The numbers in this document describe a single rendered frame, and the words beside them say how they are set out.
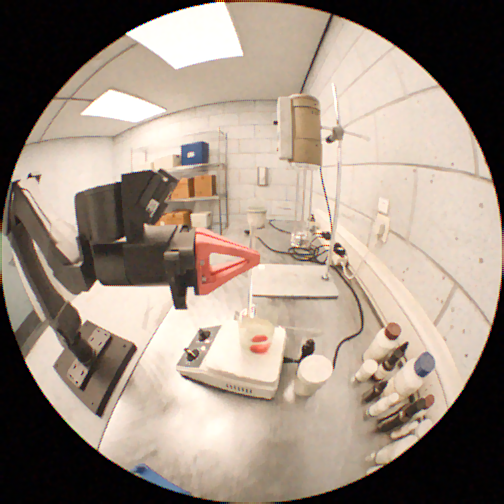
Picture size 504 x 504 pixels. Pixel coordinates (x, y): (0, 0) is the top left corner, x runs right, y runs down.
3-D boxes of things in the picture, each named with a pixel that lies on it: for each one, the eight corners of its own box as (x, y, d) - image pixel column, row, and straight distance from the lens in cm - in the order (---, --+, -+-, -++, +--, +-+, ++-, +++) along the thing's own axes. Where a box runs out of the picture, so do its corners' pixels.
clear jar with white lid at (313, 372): (317, 399, 38) (331, 384, 31) (287, 395, 37) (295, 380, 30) (321, 375, 41) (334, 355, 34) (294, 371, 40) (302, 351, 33)
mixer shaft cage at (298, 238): (290, 247, 55) (295, 162, 51) (288, 239, 61) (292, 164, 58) (312, 248, 56) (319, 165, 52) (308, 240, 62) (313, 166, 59)
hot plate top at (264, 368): (202, 367, 31) (201, 365, 31) (227, 321, 38) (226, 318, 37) (276, 385, 29) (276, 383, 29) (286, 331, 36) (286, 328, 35)
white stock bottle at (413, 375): (397, 377, 49) (429, 342, 40) (405, 399, 48) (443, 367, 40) (375, 387, 44) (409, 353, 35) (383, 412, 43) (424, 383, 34)
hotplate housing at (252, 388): (177, 373, 41) (164, 354, 35) (201, 333, 46) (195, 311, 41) (284, 403, 37) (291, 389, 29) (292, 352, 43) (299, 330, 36)
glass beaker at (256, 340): (234, 355, 32) (230, 322, 25) (241, 328, 35) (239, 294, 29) (276, 359, 31) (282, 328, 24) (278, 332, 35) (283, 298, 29)
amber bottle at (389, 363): (377, 367, 47) (396, 344, 41) (386, 374, 47) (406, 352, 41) (368, 376, 45) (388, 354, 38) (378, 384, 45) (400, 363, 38)
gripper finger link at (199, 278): (251, 221, 25) (182, 223, 24) (268, 238, 18) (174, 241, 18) (249, 265, 27) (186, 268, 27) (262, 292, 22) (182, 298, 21)
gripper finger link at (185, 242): (255, 224, 23) (180, 227, 23) (275, 245, 17) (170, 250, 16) (252, 271, 26) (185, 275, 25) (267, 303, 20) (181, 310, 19)
